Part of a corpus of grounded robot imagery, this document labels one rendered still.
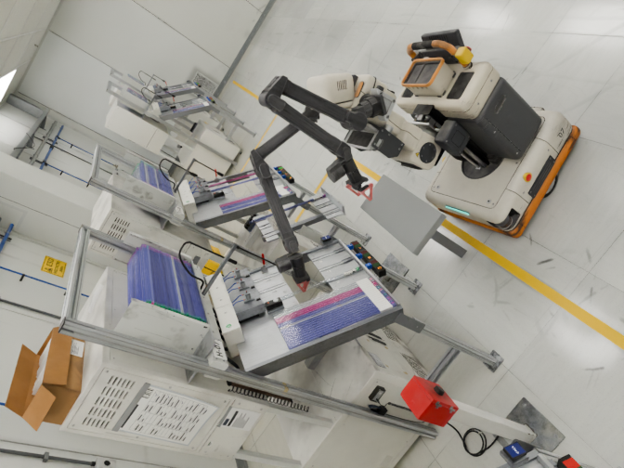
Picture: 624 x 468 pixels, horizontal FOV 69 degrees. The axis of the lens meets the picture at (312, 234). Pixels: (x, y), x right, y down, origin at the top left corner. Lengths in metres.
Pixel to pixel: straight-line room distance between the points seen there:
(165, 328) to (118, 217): 1.36
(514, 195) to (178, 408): 1.87
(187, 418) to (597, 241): 2.01
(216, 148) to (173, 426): 5.11
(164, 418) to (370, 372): 0.90
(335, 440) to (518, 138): 1.73
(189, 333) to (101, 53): 8.01
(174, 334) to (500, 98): 1.81
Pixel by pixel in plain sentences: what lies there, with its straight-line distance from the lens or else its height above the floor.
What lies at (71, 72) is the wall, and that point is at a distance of 9.59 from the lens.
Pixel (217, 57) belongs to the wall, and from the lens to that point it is 9.64.
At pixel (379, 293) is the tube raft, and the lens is 2.12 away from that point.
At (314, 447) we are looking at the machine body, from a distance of 2.40.
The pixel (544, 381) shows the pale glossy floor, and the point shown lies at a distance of 2.45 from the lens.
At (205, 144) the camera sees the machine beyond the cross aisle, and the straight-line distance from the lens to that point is 6.66.
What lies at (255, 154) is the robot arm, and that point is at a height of 1.41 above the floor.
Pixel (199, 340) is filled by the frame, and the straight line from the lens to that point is 1.90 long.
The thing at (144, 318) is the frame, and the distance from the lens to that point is 1.81.
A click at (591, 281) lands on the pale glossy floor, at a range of 2.49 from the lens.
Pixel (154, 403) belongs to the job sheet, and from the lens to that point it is 1.92.
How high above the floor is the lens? 2.16
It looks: 31 degrees down
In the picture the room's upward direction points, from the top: 62 degrees counter-clockwise
